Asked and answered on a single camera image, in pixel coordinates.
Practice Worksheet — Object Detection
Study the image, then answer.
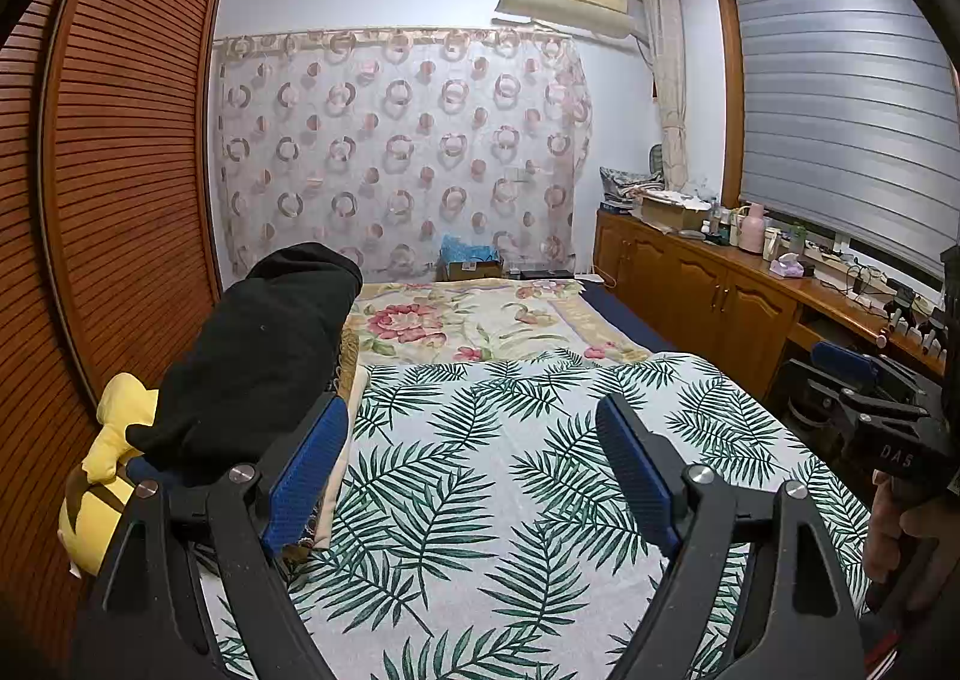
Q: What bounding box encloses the floral blanket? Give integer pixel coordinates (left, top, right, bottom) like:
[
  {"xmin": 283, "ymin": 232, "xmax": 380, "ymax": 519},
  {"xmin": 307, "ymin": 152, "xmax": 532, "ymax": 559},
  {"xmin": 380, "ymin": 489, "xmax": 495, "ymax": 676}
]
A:
[{"xmin": 349, "ymin": 277, "xmax": 653, "ymax": 367}]

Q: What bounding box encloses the long cardboard box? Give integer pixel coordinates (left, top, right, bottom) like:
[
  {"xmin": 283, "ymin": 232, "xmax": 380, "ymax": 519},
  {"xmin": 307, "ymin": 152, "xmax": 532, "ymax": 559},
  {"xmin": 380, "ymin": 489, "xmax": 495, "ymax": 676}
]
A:
[{"xmin": 637, "ymin": 191, "xmax": 712, "ymax": 232}]

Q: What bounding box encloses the tied cream lace curtain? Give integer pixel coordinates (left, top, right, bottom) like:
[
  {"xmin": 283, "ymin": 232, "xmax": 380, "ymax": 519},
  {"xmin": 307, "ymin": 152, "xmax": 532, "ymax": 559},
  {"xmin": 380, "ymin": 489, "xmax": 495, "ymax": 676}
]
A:
[{"xmin": 639, "ymin": 0, "xmax": 689, "ymax": 190}]

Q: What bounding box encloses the wooden sideboard cabinet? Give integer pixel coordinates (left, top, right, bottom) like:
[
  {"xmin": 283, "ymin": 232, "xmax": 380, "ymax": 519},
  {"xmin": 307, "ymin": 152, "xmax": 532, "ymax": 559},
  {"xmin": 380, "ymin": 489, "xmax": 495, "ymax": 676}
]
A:
[{"xmin": 592, "ymin": 207, "xmax": 946, "ymax": 411}]

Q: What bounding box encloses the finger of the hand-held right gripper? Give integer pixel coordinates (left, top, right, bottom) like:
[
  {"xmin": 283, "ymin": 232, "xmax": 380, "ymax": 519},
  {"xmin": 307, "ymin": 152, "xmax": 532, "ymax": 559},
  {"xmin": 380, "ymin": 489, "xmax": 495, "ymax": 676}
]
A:
[
  {"xmin": 812, "ymin": 341, "xmax": 927, "ymax": 396},
  {"xmin": 806, "ymin": 380, "xmax": 931, "ymax": 426}
]

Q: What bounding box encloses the wooden louvred wardrobe door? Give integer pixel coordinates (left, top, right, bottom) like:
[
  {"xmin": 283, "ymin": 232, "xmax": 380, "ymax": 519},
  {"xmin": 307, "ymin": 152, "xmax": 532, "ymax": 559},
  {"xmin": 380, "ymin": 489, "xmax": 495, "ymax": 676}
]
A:
[
  {"xmin": 41, "ymin": 0, "xmax": 230, "ymax": 400},
  {"xmin": 0, "ymin": 0, "xmax": 106, "ymax": 658}
]

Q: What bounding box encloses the yellow plush toy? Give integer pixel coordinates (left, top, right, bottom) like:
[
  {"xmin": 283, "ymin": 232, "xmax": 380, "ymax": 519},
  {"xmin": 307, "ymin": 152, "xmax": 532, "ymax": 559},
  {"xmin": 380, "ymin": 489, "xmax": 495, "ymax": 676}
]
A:
[{"xmin": 58, "ymin": 372, "xmax": 162, "ymax": 576}]

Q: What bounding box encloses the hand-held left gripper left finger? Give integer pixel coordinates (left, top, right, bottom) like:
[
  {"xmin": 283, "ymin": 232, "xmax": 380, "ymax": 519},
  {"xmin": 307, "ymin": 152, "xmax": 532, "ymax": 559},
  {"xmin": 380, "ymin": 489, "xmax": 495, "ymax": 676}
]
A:
[{"xmin": 71, "ymin": 391, "xmax": 352, "ymax": 680}]

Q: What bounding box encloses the gold folded cloth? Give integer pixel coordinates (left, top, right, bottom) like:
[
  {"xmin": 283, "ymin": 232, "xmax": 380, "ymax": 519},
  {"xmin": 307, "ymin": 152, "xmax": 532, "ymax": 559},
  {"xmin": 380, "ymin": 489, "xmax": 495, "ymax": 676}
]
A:
[{"xmin": 335, "ymin": 323, "xmax": 361, "ymax": 396}]

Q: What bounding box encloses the navy bed sheet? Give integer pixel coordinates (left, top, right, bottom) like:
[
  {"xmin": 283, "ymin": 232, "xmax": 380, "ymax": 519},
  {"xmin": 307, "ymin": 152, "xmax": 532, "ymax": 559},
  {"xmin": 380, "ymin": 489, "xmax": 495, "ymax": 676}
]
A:
[{"xmin": 581, "ymin": 282, "xmax": 680, "ymax": 357}]

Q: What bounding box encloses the palm leaf blanket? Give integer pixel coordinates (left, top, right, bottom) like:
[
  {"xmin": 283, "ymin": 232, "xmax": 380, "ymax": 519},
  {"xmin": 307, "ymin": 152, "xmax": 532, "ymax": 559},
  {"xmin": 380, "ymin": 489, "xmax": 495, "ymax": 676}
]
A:
[{"xmin": 195, "ymin": 350, "xmax": 875, "ymax": 680}]

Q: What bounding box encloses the blue plastic bag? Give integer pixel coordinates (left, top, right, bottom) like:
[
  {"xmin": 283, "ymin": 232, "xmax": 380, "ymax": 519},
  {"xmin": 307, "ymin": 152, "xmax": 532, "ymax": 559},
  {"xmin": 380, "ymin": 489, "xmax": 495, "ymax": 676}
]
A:
[{"xmin": 439, "ymin": 233, "xmax": 502, "ymax": 265}]

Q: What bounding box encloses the navy folded garment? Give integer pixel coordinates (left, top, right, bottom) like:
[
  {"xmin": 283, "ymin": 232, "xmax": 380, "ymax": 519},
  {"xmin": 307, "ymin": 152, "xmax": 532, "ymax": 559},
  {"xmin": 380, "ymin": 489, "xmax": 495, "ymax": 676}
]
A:
[{"xmin": 126, "ymin": 456, "xmax": 177, "ymax": 493}]

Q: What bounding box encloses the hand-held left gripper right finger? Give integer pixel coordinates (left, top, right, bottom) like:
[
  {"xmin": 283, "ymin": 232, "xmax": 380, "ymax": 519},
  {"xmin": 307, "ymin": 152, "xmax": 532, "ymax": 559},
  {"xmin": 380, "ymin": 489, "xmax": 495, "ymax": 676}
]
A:
[{"xmin": 595, "ymin": 393, "xmax": 875, "ymax": 680}]

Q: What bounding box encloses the circle-patterned sheer curtain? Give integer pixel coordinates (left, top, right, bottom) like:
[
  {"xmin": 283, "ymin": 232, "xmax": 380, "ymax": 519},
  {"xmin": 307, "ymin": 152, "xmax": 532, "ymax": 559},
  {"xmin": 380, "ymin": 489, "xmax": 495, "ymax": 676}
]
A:
[{"xmin": 212, "ymin": 27, "xmax": 593, "ymax": 283}]

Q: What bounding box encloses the pink thermos flask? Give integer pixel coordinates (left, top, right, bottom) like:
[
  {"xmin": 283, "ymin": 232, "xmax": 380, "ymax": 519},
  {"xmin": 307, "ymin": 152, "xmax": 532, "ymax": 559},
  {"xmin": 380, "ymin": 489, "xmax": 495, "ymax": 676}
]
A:
[{"xmin": 739, "ymin": 202, "xmax": 767, "ymax": 252}]

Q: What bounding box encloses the grey window blind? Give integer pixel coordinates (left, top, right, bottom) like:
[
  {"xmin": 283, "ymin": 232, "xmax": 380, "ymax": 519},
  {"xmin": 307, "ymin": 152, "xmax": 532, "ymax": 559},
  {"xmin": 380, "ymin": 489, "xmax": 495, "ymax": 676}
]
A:
[{"xmin": 727, "ymin": 0, "xmax": 960, "ymax": 283}]

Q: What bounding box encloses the dark screen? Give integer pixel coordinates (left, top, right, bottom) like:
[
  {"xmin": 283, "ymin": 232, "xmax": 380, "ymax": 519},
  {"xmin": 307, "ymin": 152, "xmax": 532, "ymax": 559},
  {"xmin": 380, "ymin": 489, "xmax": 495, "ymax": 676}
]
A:
[{"xmin": 939, "ymin": 248, "xmax": 960, "ymax": 328}]

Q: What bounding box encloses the black sweatshirt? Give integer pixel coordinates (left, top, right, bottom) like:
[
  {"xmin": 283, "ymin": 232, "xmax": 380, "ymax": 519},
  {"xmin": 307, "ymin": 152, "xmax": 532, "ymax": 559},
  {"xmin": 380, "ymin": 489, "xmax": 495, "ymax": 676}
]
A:
[{"xmin": 126, "ymin": 242, "xmax": 365, "ymax": 486}]

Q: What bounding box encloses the patterned fabric bag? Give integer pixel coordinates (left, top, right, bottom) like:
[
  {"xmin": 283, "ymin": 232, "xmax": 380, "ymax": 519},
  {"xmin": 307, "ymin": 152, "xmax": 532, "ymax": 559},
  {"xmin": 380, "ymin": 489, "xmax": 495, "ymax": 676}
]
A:
[{"xmin": 600, "ymin": 166, "xmax": 665, "ymax": 208}]

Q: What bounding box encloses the person's right hand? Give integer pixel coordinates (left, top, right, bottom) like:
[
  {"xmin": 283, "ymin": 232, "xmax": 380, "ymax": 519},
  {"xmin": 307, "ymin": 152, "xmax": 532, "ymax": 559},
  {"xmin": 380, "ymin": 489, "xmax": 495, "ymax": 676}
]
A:
[{"xmin": 862, "ymin": 470, "xmax": 960, "ymax": 613}]

